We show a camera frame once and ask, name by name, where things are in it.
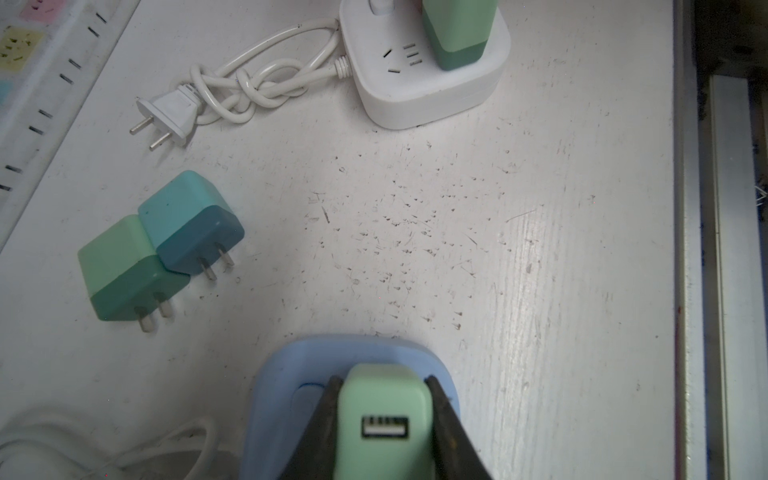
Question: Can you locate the white hub cable with plug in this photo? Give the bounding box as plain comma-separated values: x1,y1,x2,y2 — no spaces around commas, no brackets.
128,17,352,151

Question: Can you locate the light green plug adapter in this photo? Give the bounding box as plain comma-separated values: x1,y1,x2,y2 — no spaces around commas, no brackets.
333,364,435,479
421,0,498,71

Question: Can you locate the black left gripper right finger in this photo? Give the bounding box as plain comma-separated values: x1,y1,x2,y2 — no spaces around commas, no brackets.
425,376,492,480

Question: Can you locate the white square socket hub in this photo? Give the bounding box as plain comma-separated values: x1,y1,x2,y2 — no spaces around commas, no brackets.
339,1,511,130

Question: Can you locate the white blue hub cable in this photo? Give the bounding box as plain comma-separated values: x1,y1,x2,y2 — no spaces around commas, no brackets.
0,407,241,480

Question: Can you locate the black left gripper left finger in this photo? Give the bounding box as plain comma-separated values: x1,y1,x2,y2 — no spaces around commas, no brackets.
279,375,343,480

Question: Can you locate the teal blue plug adapter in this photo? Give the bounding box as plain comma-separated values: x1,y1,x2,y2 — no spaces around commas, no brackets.
138,170,245,282

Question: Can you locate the white multicolour power strip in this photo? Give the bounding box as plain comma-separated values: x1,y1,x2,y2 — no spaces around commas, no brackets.
1,0,138,242

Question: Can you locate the blue square socket hub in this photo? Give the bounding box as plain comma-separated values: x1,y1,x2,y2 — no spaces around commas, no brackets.
239,334,461,479

